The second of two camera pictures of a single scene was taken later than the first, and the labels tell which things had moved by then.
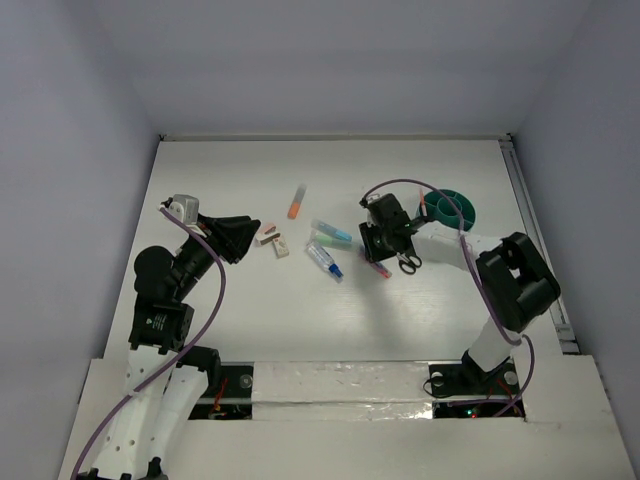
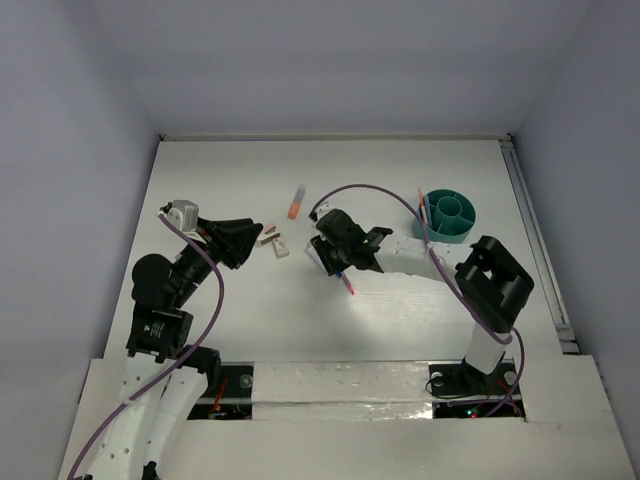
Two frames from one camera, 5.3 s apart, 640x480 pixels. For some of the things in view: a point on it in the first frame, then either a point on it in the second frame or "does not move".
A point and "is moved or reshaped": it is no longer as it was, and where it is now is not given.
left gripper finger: (221, 226) does not move
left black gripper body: (216, 239) does not move
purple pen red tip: (378, 266) is moved or reshaped
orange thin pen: (422, 201) does not move
